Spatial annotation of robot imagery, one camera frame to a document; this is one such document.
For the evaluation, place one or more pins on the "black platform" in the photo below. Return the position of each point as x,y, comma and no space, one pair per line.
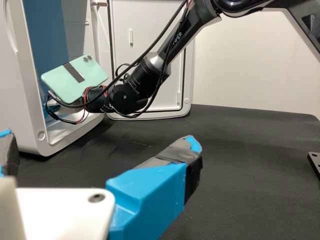
315,165

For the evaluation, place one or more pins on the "white box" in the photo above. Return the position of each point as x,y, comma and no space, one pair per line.
20,95

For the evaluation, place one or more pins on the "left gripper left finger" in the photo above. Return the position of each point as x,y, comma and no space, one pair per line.
7,155

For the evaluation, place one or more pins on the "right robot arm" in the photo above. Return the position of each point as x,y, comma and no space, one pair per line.
155,67

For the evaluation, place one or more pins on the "right wrist camera phone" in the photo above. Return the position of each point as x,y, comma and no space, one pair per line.
75,77

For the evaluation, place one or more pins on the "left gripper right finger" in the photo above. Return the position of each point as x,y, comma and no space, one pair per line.
152,190

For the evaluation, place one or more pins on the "box door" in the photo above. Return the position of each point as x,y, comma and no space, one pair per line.
140,27

